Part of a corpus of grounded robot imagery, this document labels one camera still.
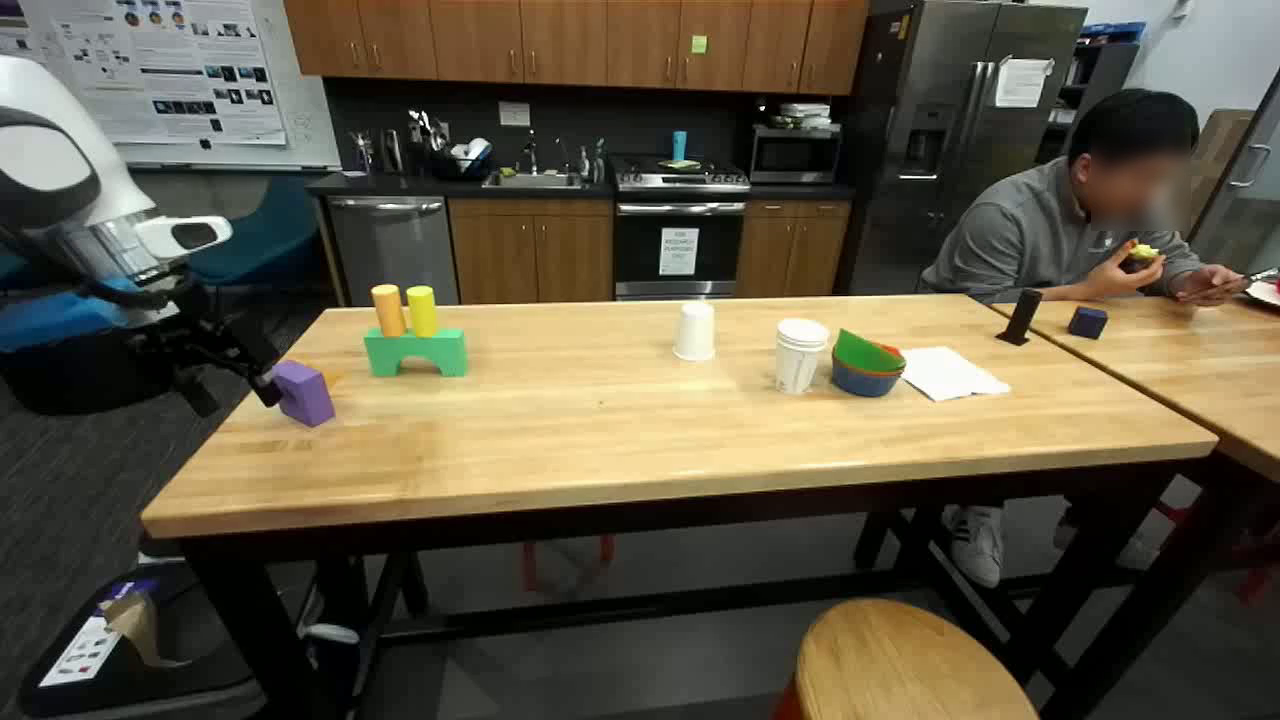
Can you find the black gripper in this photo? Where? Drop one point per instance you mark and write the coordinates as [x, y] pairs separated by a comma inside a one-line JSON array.
[[220, 332]]

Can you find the purple block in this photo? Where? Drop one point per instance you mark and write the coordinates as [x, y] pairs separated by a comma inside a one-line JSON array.
[[306, 395]]

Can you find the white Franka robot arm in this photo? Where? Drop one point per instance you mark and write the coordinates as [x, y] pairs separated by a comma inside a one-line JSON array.
[[67, 202]]

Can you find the orange cylinder block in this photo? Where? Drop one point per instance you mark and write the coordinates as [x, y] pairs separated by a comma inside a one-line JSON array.
[[385, 308]]

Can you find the green bridge block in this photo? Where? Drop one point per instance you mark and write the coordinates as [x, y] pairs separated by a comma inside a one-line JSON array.
[[417, 344]]

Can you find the yellow cylinder block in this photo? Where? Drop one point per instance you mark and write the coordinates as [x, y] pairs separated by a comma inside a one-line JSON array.
[[422, 308]]

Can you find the blue chair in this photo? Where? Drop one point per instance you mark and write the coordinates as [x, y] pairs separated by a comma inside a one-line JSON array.
[[266, 233]]

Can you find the stainless steel dishwasher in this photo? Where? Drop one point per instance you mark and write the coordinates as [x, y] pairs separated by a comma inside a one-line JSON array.
[[391, 247]]

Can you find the wide wooden base cabinet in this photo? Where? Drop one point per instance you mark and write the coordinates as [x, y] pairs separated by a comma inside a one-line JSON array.
[[530, 248]]

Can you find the dish rack with utensils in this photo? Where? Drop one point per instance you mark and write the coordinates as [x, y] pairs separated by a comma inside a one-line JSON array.
[[447, 146]]

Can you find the wooden stool with orange legs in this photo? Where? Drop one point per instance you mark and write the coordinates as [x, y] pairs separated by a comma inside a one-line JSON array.
[[895, 661], [530, 563]]

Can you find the steel kitchen sink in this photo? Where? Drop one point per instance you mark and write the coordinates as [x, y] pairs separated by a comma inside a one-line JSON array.
[[535, 177]]

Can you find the whiteboard with printed poster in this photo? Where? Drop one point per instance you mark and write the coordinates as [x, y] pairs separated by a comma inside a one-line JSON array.
[[163, 66]]

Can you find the long wooden table black legs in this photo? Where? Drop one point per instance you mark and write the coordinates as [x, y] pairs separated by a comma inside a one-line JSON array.
[[665, 484]]

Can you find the narrow white cup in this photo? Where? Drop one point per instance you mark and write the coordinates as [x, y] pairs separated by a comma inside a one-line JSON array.
[[695, 332]]

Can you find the white paper on oven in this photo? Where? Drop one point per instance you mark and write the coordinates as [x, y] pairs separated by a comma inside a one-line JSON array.
[[678, 248]]

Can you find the stainless steel oven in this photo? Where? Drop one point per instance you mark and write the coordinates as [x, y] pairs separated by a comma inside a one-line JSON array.
[[681, 206]]

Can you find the blue cup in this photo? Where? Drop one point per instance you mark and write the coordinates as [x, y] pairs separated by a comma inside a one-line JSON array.
[[678, 146]]

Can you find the wide white cup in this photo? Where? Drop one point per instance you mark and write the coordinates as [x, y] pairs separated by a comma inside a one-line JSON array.
[[802, 357]]

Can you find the narrow wooden base cabinet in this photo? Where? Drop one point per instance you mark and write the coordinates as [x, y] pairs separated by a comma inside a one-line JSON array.
[[794, 247]]

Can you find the yellow sticky note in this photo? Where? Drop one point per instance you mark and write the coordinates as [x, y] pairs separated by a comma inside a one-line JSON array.
[[697, 42]]

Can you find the black microwave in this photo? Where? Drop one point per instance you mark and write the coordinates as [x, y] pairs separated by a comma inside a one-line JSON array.
[[794, 152]]

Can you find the green and blue bowl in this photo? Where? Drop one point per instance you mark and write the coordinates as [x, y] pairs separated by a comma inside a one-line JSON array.
[[865, 365]]

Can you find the white paper napkin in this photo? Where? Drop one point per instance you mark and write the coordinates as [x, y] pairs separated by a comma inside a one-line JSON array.
[[954, 373]]

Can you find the stainless steel refrigerator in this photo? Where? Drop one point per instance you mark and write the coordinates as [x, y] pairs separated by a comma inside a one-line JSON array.
[[961, 163]]

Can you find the black phone stand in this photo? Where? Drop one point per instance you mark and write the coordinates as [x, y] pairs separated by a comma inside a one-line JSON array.
[[1022, 319]]

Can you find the seated person in grey shirt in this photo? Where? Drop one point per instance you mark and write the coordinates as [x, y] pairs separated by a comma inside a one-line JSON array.
[[1022, 233]]

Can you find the white paper on refrigerator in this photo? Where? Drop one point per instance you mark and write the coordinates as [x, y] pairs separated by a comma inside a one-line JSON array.
[[1022, 83]]

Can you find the small dark cube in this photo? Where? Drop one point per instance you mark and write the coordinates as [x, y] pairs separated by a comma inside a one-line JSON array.
[[1085, 321]]

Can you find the yellow food item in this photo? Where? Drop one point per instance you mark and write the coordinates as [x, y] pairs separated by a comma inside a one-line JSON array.
[[1142, 254]]

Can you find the short wooden table black legs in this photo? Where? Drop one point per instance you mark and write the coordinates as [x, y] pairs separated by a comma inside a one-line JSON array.
[[1200, 373]]

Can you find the white plate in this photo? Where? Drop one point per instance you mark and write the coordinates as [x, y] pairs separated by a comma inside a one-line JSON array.
[[1267, 289]]

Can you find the white wall sign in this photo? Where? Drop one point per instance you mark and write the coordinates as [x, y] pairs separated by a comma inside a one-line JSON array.
[[512, 113]]

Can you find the long wooden wall cabinets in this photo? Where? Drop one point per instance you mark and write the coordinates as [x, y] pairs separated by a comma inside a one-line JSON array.
[[535, 39]]

